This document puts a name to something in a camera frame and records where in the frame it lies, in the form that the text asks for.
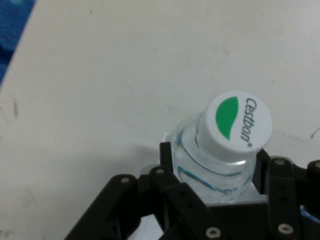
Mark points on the water bottle green label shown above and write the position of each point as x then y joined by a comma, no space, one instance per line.
237,125

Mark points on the dark blue foam mat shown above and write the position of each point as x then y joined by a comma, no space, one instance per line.
10,32

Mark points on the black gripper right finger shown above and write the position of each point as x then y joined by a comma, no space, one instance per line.
287,190

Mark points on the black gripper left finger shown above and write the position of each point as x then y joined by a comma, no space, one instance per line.
140,205

